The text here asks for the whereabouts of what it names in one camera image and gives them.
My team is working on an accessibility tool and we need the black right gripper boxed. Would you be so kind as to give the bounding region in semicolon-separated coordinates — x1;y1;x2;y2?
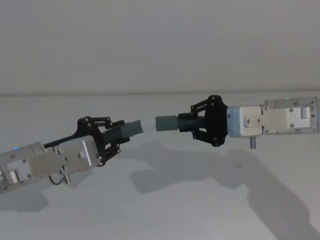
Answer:
189;94;230;148

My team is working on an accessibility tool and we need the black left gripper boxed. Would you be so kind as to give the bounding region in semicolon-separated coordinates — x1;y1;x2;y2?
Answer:
43;115;132;168

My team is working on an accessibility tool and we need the black ribbed hose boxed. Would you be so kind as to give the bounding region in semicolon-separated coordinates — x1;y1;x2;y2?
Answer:
103;119;157;146
154;112;206;134

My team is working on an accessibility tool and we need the white table cloth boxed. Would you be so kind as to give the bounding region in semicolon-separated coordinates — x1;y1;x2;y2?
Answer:
0;92;320;240

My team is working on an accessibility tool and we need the white curtain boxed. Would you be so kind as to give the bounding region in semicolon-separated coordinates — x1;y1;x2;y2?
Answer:
0;0;320;95

